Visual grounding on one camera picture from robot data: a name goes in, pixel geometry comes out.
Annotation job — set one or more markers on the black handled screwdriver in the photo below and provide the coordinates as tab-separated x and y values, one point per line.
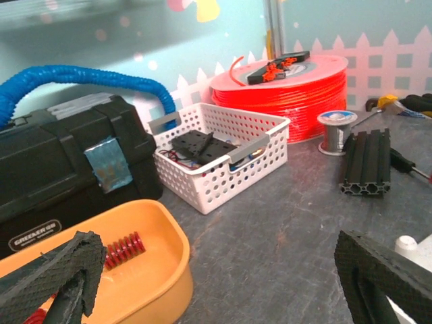
404	165

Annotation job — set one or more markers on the yellow handled screwdriver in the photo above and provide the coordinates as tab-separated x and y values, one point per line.
374	106

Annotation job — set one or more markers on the solder wire spool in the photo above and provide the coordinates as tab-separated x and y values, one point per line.
337	128

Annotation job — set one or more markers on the red filament spool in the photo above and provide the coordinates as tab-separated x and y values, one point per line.
310	88

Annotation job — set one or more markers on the black module in basket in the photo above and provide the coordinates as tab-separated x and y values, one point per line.
201	148

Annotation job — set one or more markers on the small red spring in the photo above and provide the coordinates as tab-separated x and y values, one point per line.
37	317

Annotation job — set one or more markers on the black terminal strip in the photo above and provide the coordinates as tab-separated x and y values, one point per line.
277	68

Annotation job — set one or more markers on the black yellow work glove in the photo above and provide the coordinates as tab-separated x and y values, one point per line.
416	106

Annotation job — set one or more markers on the orange plastic tray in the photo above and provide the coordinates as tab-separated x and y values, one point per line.
153	287

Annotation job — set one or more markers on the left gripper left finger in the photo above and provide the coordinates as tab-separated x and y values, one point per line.
71	271

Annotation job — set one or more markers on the white peg base plate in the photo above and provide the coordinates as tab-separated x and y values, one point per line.
419	253

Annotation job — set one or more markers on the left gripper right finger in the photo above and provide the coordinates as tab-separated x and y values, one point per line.
372	275

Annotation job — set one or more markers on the white perforated basket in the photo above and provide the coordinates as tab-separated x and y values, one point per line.
259	147

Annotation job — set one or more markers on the black aluminium extrusion block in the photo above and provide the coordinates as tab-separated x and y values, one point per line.
365	168

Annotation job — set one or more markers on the black toolbox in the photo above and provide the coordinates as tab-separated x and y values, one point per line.
63	165

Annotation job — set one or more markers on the large red spring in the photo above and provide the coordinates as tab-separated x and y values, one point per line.
123	250

